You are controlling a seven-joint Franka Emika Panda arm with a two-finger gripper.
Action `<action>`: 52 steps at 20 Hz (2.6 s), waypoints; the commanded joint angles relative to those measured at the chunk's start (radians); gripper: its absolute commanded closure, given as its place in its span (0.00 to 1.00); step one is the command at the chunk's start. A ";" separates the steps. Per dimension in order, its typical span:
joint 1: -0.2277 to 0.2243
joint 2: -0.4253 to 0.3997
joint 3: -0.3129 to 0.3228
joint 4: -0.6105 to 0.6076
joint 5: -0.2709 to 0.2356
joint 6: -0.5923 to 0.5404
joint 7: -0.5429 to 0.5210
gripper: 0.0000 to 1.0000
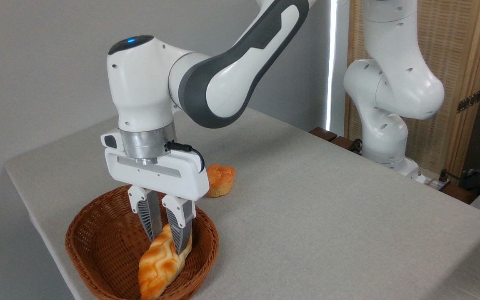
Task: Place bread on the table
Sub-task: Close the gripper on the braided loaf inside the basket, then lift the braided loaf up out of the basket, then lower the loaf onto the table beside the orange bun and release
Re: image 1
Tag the braided bread loaf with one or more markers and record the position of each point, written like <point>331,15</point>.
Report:
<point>161,266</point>

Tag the muffin shaped bread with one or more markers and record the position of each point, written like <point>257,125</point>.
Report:
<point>222,179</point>

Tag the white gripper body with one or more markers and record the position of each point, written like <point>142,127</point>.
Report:
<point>173,177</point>

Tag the metal hinge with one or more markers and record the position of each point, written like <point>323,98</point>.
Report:
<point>469,101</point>

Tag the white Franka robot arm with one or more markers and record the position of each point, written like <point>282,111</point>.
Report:
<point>231,75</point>

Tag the small white camera box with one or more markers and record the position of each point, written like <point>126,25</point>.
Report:
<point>110,140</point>

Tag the brown wooden block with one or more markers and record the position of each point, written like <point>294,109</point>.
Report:
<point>323,133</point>
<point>343,142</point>

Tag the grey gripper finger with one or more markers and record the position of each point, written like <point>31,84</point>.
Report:
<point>180,225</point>
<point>150,216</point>

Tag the brown wicker basket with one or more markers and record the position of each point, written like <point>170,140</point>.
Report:
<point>106,241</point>

